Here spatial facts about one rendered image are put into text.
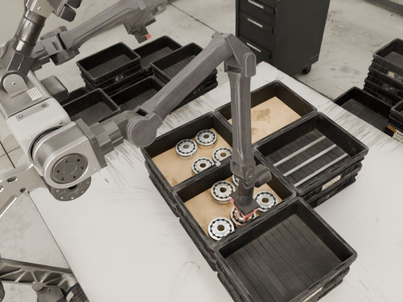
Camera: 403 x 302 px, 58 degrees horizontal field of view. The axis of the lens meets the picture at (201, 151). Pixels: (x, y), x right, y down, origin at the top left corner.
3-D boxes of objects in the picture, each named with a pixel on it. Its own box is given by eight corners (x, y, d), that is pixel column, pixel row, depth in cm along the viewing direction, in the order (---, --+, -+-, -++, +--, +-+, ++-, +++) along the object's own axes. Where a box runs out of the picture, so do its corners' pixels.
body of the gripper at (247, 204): (243, 189, 141) (244, 177, 136) (259, 208, 135) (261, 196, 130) (229, 197, 139) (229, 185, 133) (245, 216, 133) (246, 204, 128)
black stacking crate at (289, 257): (264, 335, 119) (266, 325, 110) (214, 263, 136) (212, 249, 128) (351, 269, 131) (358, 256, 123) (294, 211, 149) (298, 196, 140)
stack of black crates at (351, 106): (394, 136, 259) (405, 112, 242) (368, 157, 248) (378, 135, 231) (347, 108, 282) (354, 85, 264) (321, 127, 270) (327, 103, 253)
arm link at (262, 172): (229, 163, 128) (245, 171, 122) (253, 148, 133) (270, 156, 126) (235, 189, 134) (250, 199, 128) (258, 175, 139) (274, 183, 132)
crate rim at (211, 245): (212, 251, 129) (211, 248, 127) (171, 194, 147) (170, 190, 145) (297, 198, 142) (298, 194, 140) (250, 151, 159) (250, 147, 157)
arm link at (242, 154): (220, 51, 112) (243, 54, 104) (235, 48, 115) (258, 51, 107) (227, 174, 130) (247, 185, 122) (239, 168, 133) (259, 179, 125)
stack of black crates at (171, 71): (180, 128, 280) (173, 81, 246) (158, 109, 296) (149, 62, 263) (219, 105, 294) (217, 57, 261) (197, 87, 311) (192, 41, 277)
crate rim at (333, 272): (265, 327, 111) (266, 325, 110) (212, 251, 129) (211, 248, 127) (358, 258, 124) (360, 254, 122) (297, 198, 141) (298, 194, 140)
